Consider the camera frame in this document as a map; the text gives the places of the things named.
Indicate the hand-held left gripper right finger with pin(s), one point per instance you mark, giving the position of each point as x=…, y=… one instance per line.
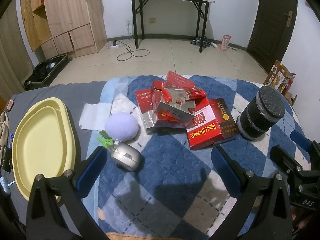
x=226, y=170

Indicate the small pink box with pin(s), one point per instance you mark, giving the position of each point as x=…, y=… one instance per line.
x=10, y=105

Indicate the large red cigarette box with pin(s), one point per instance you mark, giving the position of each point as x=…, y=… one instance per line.
x=210, y=130

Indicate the black grey foam cylinder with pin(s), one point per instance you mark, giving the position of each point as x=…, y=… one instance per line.
x=268, y=105
x=247, y=128

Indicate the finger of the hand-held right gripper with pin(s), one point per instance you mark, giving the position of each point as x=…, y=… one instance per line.
x=301, y=138
x=287, y=158

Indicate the pale yellow plastic basin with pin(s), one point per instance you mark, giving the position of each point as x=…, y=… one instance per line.
x=42, y=142

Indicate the wall outlet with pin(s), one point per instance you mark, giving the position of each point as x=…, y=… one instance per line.
x=128, y=23

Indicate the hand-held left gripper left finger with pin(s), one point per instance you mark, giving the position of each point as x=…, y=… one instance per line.
x=91, y=170

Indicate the silver cigarette pack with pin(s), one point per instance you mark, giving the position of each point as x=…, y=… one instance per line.
x=176, y=93

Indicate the black open suitcase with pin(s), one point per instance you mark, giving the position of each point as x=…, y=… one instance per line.
x=46, y=70

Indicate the printed cardboard box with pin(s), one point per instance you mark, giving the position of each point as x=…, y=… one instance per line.
x=280, y=76

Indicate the dark red cigarette carton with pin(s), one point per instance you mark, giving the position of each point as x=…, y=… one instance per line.
x=180, y=80

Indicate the dark wooden door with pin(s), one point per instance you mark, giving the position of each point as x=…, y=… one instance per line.
x=270, y=17

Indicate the green plastic charm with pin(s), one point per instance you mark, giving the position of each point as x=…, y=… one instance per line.
x=106, y=140

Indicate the silver red cigarette carton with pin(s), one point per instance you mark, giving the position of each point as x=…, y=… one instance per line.
x=175, y=111

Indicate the blue white checkered blanket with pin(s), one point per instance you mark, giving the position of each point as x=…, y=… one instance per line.
x=175, y=180

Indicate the pile of clothes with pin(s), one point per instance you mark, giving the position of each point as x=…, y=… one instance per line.
x=201, y=41

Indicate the wooden wardrobe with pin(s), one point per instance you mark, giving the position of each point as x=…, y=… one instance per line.
x=65, y=17

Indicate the translucent gauze sheet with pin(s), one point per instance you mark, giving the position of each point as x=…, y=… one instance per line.
x=122, y=86

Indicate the blue snack packet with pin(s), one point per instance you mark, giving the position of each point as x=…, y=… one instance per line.
x=11, y=140

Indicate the silver oval gadget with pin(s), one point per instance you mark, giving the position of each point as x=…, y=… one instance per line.
x=126, y=156

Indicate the white paper towel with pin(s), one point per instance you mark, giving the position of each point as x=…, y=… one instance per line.
x=93, y=115

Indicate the pink snack bag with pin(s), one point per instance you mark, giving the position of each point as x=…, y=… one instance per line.
x=225, y=42

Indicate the white wall socket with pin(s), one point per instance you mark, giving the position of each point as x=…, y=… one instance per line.
x=152, y=20

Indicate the beige curtain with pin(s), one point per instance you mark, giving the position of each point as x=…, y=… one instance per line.
x=12, y=55

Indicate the white fluffy cotton pad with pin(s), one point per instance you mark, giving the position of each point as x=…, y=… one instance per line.
x=121, y=105

